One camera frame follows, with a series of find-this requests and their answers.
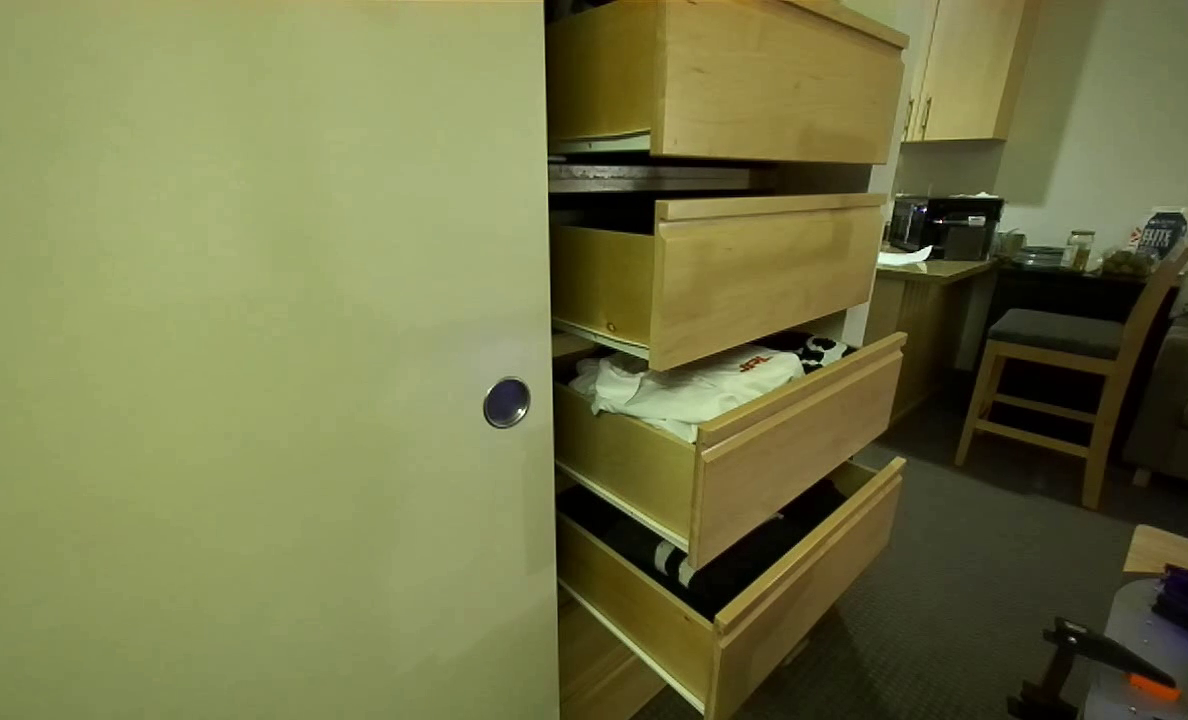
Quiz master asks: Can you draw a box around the black garment with white print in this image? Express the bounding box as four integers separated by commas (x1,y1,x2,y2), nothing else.
782,328,864,380

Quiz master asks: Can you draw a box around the black clamp orange handle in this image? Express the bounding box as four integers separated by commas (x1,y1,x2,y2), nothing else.
1007,616,1185,720

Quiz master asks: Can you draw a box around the white sliding wardrobe door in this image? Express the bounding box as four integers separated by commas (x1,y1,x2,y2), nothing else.
0,0,563,720

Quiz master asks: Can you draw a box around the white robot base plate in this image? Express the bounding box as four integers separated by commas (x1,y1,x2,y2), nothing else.
1081,572,1188,720

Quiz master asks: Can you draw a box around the black printer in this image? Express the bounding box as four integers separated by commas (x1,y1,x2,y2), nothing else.
885,193,1012,264

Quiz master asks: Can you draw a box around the wooden drawer chest frame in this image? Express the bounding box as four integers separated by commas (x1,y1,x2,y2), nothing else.
543,0,890,720

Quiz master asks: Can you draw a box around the wooden robot table board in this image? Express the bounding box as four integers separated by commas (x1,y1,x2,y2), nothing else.
1122,522,1188,587

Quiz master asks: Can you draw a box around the wooden chair grey cushion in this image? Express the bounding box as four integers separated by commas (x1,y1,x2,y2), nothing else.
953,246,1188,517

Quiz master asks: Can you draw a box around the white folded clothing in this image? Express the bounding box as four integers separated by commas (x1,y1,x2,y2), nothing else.
563,342,813,444

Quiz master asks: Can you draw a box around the black folded clothing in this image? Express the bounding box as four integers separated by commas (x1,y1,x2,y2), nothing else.
559,475,851,625

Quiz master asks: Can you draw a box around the black side table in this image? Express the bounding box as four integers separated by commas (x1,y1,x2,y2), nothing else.
986,249,1188,413

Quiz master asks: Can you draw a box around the wooden desk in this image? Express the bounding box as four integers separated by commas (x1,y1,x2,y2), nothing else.
860,255,1002,429

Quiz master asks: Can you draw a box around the light wooden drawer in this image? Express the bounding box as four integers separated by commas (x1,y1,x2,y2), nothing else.
543,0,913,167
556,452,913,720
549,187,890,375
551,328,913,572

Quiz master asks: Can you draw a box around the small glass jar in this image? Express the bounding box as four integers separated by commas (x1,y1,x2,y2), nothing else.
1061,223,1100,273

